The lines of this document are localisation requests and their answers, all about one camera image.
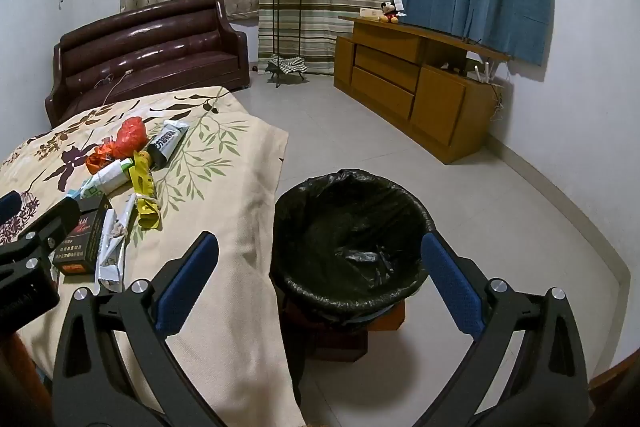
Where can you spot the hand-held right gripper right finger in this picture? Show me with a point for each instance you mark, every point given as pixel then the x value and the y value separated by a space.
pixel 450 282

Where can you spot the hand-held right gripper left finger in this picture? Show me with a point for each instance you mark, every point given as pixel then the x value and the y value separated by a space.
pixel 190 279

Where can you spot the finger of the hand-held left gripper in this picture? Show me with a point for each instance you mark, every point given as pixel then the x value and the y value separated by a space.
pixel 55 224
pixel 10 208

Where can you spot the dark cigarette box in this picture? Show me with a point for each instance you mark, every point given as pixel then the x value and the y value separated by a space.
pixel 80 247

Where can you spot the white wrapper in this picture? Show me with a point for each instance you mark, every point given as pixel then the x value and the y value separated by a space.
pixel 110 257

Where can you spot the white green tube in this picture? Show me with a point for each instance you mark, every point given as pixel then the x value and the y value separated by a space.
pixel 107 177

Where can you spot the orange snack wrapper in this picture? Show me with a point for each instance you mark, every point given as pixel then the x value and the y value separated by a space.
pixel 97 160

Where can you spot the yellow wrapper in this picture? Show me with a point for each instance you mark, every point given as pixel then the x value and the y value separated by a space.
pixel 142 182

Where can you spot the red plastic bag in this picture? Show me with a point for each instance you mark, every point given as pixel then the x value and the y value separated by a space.
pixel 130 134

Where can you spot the black-lined trash bin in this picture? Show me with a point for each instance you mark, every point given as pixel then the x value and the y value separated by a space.
pixel 350 217

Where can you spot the black and white tube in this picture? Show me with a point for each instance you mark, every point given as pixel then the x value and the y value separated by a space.
pixel 165 144

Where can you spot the floral beige blanket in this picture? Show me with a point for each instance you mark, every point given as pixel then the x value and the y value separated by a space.
pixel 225 207

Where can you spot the red wooden stool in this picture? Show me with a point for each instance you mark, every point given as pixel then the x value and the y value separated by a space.
pixel 340 342

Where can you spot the wooden cabinet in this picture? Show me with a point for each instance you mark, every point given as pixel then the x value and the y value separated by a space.
pixel 440 107

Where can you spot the brown leather sofa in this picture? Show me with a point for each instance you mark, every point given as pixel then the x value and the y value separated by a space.
pixel 150 57

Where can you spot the white router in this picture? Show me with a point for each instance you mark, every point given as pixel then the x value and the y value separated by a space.
pixel 482 76

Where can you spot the checked cloth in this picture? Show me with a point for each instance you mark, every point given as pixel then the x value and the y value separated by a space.
pixel 290 64

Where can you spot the mouse plush toy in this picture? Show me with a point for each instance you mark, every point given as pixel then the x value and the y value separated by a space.
pixel 389 12

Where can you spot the tissue box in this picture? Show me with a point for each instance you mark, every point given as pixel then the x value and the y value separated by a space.
pixel 371 13

